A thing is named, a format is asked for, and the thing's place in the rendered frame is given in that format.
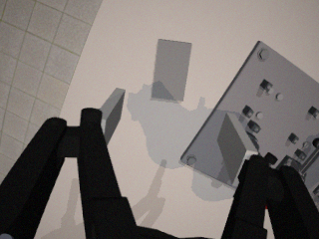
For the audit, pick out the grey rectangular plate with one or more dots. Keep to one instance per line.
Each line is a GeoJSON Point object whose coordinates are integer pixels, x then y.
{"type": "Point", "coordinates": [171, 69]}

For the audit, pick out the grey fixture plate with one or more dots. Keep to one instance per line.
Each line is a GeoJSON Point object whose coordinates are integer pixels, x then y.
{"type": "Point", "coordinates": [280, 118]}

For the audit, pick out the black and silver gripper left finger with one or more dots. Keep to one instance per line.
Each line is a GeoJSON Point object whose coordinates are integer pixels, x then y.
{"type": "Point", "coordinates": [26, 189]}

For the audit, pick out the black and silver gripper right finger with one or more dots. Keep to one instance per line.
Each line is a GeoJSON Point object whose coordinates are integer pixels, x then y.
{"type": "Point", "coordinates": [292, 211]}

